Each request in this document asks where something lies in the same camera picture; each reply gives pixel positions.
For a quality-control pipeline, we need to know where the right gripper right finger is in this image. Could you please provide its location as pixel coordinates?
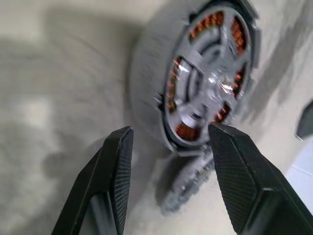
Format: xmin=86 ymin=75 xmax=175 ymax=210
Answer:
xmin=208 ymin=124 xmax=313 ymax=235

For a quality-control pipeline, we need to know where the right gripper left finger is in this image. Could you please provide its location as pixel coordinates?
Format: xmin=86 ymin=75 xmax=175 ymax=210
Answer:
xmin=50 ymin=125 xmax=135 ymax=235

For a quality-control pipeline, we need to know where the grey toothed gear plate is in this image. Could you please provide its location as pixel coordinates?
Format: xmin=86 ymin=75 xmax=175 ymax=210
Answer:
xmin=158 ymin=146 xmax=214 ymax=218

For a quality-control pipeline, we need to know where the grey motor housing copper stator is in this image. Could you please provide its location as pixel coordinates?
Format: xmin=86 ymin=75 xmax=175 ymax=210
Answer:
xmin=129 ymin=0 xmax=261 ymax=158

